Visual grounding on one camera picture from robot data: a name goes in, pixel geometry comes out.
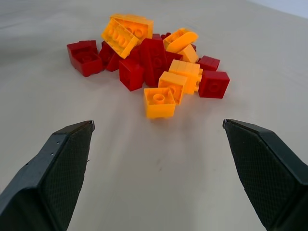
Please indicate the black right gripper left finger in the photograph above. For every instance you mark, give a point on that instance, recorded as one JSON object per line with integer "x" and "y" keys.
{"x": 48, "y": 183}

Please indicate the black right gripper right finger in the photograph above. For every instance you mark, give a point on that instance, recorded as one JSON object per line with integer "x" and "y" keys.
{"x": 267, "y": 178}

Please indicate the small red building block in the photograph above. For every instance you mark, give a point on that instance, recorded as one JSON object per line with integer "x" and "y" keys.
{"x": 213, "y": 84}
{"x": 209, "y": 63}
{"x": 131, "y": 74}

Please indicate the red plastic building brick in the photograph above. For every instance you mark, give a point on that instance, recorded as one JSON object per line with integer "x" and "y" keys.
{"x": 154, "y": 60}

